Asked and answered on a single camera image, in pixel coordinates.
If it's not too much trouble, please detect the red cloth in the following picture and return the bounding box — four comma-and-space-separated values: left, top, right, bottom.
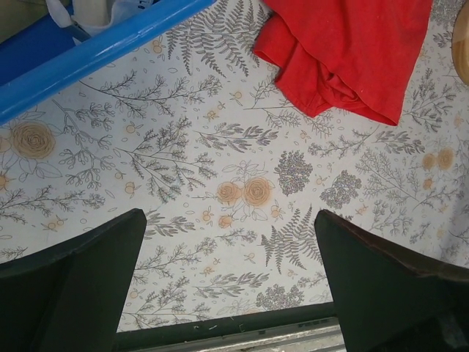
254, 0, 432, 126

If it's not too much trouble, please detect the blue plastic bin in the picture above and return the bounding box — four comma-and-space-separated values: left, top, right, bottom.
1, 1, 212, 123

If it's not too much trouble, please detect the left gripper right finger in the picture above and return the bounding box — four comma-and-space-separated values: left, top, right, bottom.
314, 210, 468, 351

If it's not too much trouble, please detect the white cap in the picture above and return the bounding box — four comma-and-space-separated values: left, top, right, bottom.
45, 0, 157, 42

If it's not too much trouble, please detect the wooden hat stand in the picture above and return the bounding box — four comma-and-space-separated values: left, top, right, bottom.
451, 1, 469, 85

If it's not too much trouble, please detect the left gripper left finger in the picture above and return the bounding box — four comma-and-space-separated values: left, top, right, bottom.
1, 209, 147, 351

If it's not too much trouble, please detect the floral table mat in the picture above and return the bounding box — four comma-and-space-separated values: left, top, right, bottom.
1, 1, 468, 331

